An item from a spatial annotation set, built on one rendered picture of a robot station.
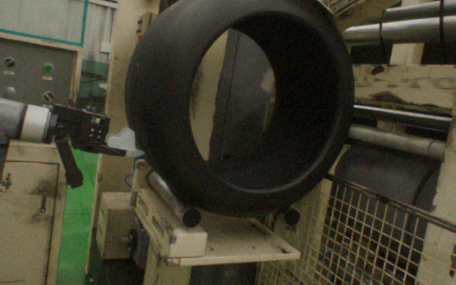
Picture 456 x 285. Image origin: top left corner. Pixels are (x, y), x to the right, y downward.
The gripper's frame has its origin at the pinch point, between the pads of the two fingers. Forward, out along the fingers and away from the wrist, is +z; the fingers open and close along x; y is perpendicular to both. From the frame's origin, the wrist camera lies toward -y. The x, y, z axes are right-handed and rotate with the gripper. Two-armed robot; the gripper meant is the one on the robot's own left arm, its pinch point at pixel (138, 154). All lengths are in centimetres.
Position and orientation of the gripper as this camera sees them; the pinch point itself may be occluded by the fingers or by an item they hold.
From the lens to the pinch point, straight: 91.1
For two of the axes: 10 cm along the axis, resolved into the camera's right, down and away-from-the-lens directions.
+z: 8.7, 2.1, 4.5
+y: 2.6, -9.6, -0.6
